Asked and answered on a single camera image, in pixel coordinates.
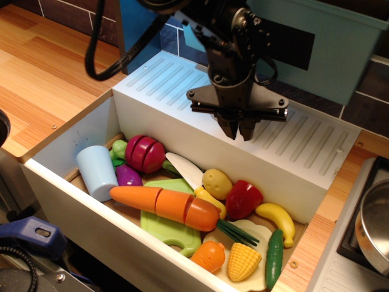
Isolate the green toy cutting board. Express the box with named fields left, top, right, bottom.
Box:
left=140, top=178, right=202, bottom=258

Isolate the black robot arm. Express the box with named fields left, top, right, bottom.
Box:
left=140, top=1, right=289, bottom=141

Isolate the teal wall-mounted box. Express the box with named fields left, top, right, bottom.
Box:
left=247, top=1, right=388, bottom=105

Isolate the white toy sink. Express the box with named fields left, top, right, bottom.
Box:
left=22, top=52, right=360, bottom=291

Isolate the yellow toy corn cob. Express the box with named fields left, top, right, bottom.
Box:
left=227, top=243, right=263, bottom=282

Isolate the black braided cable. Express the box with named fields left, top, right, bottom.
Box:
left=0, top=245, right=38, bottom=292

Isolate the yellow toy potato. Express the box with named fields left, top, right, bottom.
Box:
left=202, top=169, right=233, bottom=200

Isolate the large orange toy carrot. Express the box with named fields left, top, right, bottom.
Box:
left=109, top=186, right=260, bottom=246

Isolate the black toy stove top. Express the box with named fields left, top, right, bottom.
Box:
left=337, top=157, right=388, bottom=277

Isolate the white toy knife yellow handle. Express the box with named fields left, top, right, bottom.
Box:
left=165, top=152, right=227, bottom=219

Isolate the small orange toy carrot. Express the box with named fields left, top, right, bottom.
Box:
left=191, top=241, right=225, bottom=273

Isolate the yellow toy banana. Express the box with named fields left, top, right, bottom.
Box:
left=255, top=203, right=295, bottom=248

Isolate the green toy cucumber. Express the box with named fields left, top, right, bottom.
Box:
left=265, top=229, right=283, bottom=290

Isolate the light blue plastic cup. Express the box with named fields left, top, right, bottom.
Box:
left=75, top=145, right=118, bottom=202

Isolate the purple toy eggplant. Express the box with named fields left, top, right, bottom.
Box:
left=115, top=164, right=143, bottom=186

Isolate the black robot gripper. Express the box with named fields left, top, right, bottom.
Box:
left=187, top=46, right=289, bottom=141

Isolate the black camera lens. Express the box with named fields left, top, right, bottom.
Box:
left=0, top=110, right=11, bottom=146

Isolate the blue clamp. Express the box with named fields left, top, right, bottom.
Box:
left=1, top=217, right=67, bottom=260

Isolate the purple sliced toy onion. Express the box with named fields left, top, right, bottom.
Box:
left=125, top=135, right=165, bottom=173

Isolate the red toy bell pepper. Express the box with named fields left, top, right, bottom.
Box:
left=225, top=180, right=264, bottom=220

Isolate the cream toy plate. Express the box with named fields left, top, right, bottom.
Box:
left=203, top=220, right=272, bottom=291

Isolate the silver metal pot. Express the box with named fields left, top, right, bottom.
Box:
left=354, top=179, right=388, bottom=277

